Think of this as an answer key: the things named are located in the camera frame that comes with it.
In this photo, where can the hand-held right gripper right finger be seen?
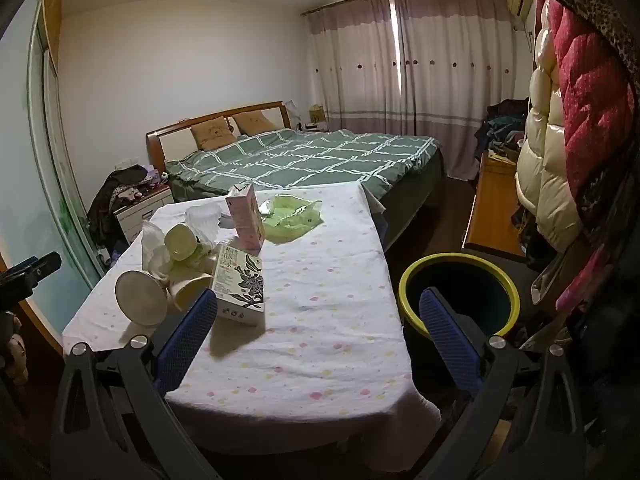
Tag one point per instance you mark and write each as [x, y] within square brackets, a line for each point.
[445, 340]

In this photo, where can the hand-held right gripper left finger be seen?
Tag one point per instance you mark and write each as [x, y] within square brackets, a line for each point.
[187, 340]

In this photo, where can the yellow rim dark bin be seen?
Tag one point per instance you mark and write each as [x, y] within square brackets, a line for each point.
[480, 295]

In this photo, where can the green label white bottle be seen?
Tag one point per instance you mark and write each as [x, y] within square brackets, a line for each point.
[180, 242]
[137, 295]

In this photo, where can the green flower print carton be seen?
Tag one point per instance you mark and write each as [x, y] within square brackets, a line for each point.
[240, 280]

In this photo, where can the white plastic bag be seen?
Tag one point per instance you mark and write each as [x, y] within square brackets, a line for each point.
[202, 217]

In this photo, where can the pink drink carton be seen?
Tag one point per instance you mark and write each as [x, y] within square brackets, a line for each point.
[245, 225]

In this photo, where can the light green plastic bag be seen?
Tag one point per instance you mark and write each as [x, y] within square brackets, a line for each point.
[290, 217]

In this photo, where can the person's left hand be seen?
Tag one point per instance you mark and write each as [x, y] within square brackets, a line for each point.
[12, 350]

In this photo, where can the glass wardrobe sliding door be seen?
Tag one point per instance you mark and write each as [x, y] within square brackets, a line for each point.
[30, 185]

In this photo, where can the dark clothes pile on nightstand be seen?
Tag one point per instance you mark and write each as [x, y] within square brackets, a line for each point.
[112, 190]

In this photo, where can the white nightstand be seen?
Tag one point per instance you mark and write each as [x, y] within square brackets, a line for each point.
[140, 212]

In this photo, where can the wooden cabinet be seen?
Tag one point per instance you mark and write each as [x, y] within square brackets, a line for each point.
[492, 210]

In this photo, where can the wooden bed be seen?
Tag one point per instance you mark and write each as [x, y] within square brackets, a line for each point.
[170, 140]

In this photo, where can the cream puffer jacket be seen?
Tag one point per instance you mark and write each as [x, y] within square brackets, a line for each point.
[542, 160]

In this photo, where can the brown bear pillow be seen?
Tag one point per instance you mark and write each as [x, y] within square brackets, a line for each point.
[255, 122]
[212, 132]

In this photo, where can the green checked duvet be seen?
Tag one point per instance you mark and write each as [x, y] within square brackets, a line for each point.
[310, 160]

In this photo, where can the clothes pile on cabinet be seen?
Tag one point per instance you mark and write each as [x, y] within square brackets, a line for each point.
[502, 130]

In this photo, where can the bedside lamp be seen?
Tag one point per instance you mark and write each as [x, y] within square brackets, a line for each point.
[295, 110]

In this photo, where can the pink and cream curtain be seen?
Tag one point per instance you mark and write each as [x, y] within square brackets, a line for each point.
[355, 60]
[450, 70]

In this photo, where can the red quilted jacket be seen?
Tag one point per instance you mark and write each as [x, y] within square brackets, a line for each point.
[595, 95]

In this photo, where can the leopard print scarf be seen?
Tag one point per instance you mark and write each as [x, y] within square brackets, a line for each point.
[600, 15]

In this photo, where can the white wall socket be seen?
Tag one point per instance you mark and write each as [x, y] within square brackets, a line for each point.
[127, 163]

